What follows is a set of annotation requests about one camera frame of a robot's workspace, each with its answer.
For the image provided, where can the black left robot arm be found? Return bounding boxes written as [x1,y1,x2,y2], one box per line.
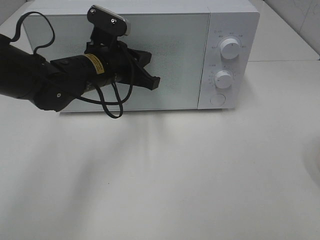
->
[0,5,160,116]

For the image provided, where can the round white door button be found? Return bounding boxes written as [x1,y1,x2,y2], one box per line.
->
[210,93,226,108]

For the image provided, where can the white microwave oven body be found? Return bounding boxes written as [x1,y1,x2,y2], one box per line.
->
[26,0,260,110]

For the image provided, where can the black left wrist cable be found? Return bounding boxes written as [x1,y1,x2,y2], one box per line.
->
[9,11,136,120]

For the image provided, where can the upper white power knob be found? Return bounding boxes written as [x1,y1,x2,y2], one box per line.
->
[219,36,241,60]

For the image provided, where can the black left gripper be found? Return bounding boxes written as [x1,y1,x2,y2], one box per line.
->
[84,4,160,90]

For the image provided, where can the white microwave door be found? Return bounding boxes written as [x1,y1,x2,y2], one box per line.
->
[23,14,209,111]

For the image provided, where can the white timer knob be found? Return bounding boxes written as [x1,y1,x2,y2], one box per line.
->
[214,70,233,89]

